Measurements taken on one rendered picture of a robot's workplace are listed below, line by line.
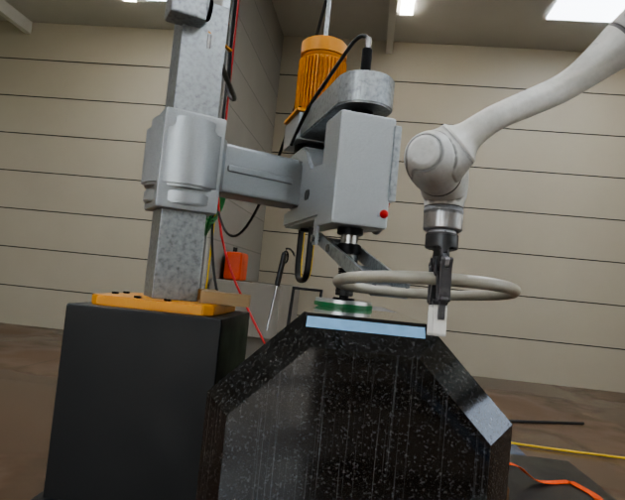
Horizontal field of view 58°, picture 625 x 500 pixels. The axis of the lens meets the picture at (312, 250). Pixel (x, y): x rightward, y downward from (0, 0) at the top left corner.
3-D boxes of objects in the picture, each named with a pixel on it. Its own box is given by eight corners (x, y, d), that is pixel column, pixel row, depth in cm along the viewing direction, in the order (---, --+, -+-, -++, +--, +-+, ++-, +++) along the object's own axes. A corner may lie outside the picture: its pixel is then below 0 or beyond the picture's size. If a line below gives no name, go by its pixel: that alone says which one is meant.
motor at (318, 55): (283, 124, 293) (291, 49, 295) (340, 134, 301) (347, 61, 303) (297, 109, 266) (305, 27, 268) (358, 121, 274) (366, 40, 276)
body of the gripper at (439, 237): (463, 231, 127) (460, 272, 126) (453, 237, 135) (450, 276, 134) (430, 228, 127) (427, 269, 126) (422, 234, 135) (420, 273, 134)
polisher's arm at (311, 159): (280, 248, 286) (290, 153, 289) (323, 253, 292) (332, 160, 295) (321, 242, 216) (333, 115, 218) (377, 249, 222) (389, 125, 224)
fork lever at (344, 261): (308, 242, 236) (310, 230, 235) (351, 247, 242) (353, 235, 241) (359, 295, 171) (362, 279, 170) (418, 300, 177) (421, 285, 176)
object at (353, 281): (311, 289, 169) (312, 279, 170) (457, 303, 182) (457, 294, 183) (373, 277, 123) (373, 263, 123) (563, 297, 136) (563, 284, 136)
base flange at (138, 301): (86, 304, 220) (87, 291, 220) (134, 301, 268) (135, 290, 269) (210, 316, 216) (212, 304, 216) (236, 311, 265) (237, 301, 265)
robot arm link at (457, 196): (425, 212, 139) (413, 200, 127) (429, 152, 141) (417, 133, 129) (470, 213, 135) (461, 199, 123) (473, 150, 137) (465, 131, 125)
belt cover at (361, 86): (282, 158, 295) (285, 126, 296) (327, 165, 302) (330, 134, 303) (340, 107, 203) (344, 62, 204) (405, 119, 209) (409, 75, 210)
